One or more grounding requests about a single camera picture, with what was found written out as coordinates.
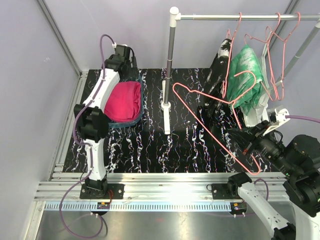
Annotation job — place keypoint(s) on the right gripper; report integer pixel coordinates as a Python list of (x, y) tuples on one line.
[(249, 137)]

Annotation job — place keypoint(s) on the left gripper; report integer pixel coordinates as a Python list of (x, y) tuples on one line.
[(132, 72)]

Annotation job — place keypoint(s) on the pink trousers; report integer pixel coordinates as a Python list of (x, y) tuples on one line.
[(123, 101)]

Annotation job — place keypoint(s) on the black and white trousers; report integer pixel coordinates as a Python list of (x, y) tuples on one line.
[(214, 82)]

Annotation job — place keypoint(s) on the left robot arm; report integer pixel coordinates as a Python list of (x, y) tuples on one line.
[(92, 125)]

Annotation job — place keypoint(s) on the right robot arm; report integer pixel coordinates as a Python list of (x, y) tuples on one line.
[(299, 161)]

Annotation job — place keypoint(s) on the green and white trousers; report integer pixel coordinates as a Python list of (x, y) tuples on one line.
[(244, 78)]

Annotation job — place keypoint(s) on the white garment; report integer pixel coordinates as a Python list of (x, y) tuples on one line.
[(259, 112)]

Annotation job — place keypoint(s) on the teal transparent plastic bin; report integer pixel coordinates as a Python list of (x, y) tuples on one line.
[(135, 107)]

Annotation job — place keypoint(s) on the metal clothes rack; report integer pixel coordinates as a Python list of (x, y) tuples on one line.
[(176, 16)]

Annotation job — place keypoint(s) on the aluminium mounting rail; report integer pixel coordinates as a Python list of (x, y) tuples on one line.
[(142, 192)]

